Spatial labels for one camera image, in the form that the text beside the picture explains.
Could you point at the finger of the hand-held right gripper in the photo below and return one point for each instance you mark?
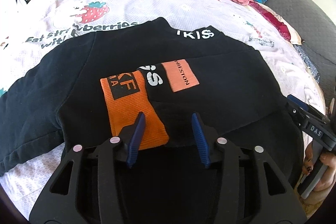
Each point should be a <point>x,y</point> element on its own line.
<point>302,111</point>

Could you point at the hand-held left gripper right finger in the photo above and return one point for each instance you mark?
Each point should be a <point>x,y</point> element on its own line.
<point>200,140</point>

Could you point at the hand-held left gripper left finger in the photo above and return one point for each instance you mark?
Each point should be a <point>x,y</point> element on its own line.
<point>135,140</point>

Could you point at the black sweatshirt with orange cuffs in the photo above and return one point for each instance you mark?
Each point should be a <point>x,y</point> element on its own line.
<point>223,108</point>

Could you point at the person's right hand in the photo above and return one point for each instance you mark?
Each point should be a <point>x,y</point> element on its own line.
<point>328,174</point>

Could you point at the red patterned pillow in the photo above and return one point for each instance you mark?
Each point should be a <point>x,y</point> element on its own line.
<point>273,19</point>

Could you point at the grey quilted headboard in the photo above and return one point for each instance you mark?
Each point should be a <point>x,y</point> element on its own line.
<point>302,3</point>

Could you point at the strawberry print bedsheet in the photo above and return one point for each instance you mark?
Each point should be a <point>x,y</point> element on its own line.
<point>157,3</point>

